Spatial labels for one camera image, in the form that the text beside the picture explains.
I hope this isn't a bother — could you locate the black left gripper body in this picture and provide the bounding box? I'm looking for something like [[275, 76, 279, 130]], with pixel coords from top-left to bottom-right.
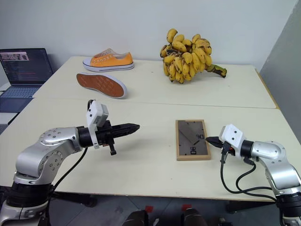
[[95, 119, 118, 156]]

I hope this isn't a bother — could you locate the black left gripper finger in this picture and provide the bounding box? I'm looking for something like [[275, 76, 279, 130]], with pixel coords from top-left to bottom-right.
[[111, 129, 140, 139], [111, 122, 141, 133]]

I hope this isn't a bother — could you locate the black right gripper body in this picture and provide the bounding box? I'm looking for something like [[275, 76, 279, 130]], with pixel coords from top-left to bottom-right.
[[217, 140, 236, 156]]

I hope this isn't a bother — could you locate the dark open laptop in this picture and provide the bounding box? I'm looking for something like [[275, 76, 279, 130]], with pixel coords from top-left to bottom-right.
[[0, 48, 55, 125]]

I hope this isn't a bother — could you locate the orange canvas sneaker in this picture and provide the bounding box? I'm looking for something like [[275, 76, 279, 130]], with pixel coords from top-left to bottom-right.
[[76, 72, 128, 100], [82, 47, 135, 73]]

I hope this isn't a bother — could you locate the black table base bar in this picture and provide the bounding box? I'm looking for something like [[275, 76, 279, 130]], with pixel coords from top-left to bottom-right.
[[52, 192, 98, 208]]

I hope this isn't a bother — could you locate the dark rounded shape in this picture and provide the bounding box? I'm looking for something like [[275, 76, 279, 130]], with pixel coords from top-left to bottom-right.
[[183, 208, 206, 226], [128, 210, 150, 226]]

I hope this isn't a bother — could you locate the yellow banana bunch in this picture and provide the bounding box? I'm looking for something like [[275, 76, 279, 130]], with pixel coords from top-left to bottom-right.
[[159, 28, 228, 84]]

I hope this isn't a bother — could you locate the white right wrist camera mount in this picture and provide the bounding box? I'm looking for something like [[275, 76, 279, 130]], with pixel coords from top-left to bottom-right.
[[219, 124, 246, 158]]

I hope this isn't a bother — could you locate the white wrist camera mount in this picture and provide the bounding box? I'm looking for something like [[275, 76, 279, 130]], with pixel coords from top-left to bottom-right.
[[219, 124, 246, 158], [86, 100, 110, 150]]

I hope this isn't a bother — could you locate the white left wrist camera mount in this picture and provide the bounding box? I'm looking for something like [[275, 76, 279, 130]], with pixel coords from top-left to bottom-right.
[[86, 100, 110, 150]]

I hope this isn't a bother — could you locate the wooden picture frame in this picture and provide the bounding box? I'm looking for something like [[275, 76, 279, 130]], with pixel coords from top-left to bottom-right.
[[175, 119, 212, 162]]

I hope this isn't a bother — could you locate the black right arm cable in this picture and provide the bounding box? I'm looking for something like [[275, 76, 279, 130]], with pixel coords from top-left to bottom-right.
[[219, 150, 279, 203]]

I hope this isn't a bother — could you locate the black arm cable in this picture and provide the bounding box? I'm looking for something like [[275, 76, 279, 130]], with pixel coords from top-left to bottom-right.
[[219, 150, 279, 203], [48, 145, 89, 194]]

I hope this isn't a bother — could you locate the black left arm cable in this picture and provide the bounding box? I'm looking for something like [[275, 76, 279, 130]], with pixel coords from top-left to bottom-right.
[[48, 145, 89, 194]]

